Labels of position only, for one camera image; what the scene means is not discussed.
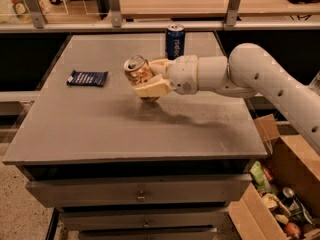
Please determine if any orange printed bag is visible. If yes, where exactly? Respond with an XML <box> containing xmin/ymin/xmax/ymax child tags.
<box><xmin>0</xmin><ymin>0</ymin><xmax>49</xmax><ymax>24</ymax></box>

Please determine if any top drawer knob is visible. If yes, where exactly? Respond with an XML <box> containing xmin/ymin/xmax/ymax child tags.
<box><xmin>136</xmin><ymin>191</ymin><xmax>146</xmax><ymax>202</ymax></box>

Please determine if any middle metal bracket post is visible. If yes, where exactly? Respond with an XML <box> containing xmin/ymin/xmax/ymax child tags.
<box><xmin>108</xmin><ymin>0</ymin><xmax>122</xmax><ymax>28</ymax></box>

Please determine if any drawer knob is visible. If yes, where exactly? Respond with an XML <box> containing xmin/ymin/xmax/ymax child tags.
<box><xmin>136</xmin><ymin>191</ymin><xmax>146</xmax><ymax>202</ymax></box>
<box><xmin>143</xmin><ymin>219</ymin><xmax>150</xmax><ymax>228</ymax></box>

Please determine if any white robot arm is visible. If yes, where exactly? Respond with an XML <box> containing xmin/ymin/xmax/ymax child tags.
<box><xmin>133</xmin><ymin>43</ymin><xmax>320</xmax><ymax>154</ymax></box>

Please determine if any metal bracket post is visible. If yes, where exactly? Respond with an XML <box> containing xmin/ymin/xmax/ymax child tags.
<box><xmin>25</xmin><ymin>0</ymin><xmax>47</xmax><ymax>29</ymax></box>
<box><xmin>224</xmin><ymin>0</ymin><xmax>241</xmax><ymax>26</ymax></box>
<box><xmin>108</xmin><ymin>0</ymin><xmax>122</xmax><ymax>28</ymax></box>

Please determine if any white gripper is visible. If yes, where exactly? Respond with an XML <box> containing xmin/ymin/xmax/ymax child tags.
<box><xmin>132</xmin><ymin>55</ymin><xmax>198</xmax><ymax>98</ymax></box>

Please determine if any right metal bracket post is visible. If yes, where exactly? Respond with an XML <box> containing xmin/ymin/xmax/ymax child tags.
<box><xmin>224</xmin><ymin>0</ymin><xmax>241</xmax><ymax>26</ymax></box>

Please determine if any left metal bracket post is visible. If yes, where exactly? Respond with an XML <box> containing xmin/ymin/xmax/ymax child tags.
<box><xmin>25</xmin><ymin>0</ymin><xmax>47</xmax><ymax>29</ymax></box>

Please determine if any dark blue snack bar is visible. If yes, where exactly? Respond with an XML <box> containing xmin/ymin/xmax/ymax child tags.
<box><xmin>67</xmin><ymin>70</ymin><xmax>108</xmax><ymax>87</ymax></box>

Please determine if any blue soda can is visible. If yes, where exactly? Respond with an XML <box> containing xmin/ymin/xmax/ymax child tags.
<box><xmin>165</xmin><ymin>24</ymin><xmax>185</xmax><ymax>60</ymax></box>

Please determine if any cardboard box of items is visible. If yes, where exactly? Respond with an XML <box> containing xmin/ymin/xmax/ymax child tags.
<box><xmin>228</xmin><ymin>114</ymin><xmax>320</xmax><ymax>240</ymax></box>

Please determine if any grey drawer cabinet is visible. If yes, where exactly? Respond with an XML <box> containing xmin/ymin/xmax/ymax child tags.
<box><xmin>3</xmin><ymin>34</ymin><xmax>266</xmax><ymax>240</ymax></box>

